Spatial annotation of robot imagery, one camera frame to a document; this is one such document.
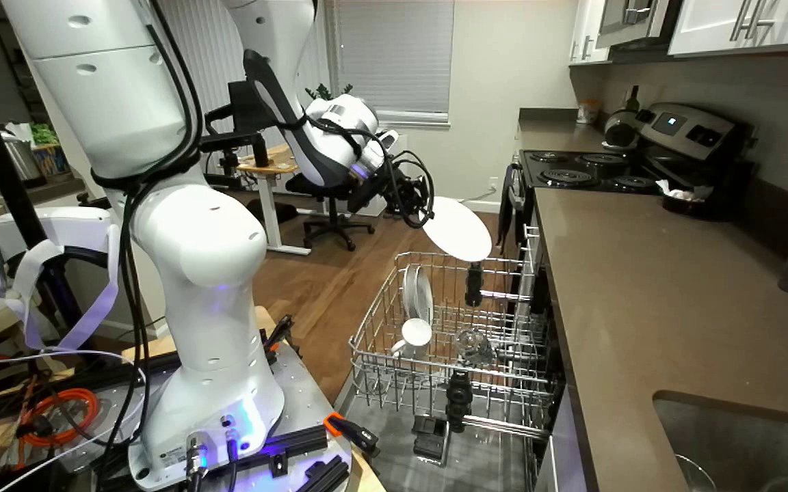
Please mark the black shallow dish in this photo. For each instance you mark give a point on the black shallow dish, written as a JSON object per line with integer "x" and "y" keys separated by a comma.
{"x": 686, "y": 199}

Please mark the clear drinking glass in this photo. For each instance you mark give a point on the clear drinking glass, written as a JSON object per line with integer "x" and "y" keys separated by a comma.
{"x": 478, "y": 347}

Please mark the green potted plant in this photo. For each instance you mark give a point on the green potted plant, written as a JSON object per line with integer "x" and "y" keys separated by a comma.
{"x": 313, "y": 91}

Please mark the white narrow upper cabinet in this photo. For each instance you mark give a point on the white narrow upper cabinet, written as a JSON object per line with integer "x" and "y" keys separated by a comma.
{"x": 588, "y": 32}

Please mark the black metal bar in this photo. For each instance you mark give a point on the black metal bar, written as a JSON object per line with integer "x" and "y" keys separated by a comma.
{"x": 295, "y": 446}

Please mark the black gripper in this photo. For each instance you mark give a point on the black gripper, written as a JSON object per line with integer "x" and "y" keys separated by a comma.
{"x": 412, "y": 192}

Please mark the grey dishwasher door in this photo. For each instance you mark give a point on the grey dishwasher door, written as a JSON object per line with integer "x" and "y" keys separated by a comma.
{"x": 478, "y": 460}

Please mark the black orange bar clamp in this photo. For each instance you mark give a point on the black orange bar clamp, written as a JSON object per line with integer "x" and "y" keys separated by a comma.
{"x": 278, "y": 338}
{"x": 352, "y": 433}

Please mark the dark steel kettle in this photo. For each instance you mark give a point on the dark steel kettle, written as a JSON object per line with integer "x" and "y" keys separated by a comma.
{"x": 622, "y": 127}

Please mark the wooden desk white legs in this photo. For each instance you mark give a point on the wooden desk white legs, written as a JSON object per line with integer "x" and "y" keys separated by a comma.
{"x": 272, "y": 173}

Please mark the black rack attachment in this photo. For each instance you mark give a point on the black rack attachment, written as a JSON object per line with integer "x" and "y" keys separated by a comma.
{"x": 475, "y": 284}
{"x": 458, "y": 400}
{"x": 429, "y": 438}

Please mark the steel kitchen sink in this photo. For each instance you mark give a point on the steel kitchen sink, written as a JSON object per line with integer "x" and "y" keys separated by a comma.
{"x": 752, "y": 438}

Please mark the white sink base cabinet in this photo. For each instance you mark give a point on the white sink base cabinet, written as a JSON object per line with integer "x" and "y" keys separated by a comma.
{"x": 564, "y": 446}

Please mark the black block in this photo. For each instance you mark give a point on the black block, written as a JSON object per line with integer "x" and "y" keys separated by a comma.
{"x": 322, "y": 476}

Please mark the black steel kitchen stove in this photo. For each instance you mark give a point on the black steel kitchen stove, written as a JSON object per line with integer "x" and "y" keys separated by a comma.
{"x": 614, "y": 169}

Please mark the white window blind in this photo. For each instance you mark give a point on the white window blind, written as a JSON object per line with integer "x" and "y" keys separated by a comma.
{"x": 395, "y": 55}

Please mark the white upper cabinets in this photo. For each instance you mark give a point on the white upper cabinets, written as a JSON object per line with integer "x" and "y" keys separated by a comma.
{"x": 752, "y": 23}

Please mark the white mug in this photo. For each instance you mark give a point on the white mug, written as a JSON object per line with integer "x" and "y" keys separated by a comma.
{"x": 414, "y": 334}

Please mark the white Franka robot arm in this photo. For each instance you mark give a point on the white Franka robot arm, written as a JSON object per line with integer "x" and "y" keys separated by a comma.
{"x": 204, "y": 274}

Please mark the metal robot mounting table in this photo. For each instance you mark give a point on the metal robot mounting table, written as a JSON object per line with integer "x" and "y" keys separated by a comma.
{"x": 307, "y": 400}

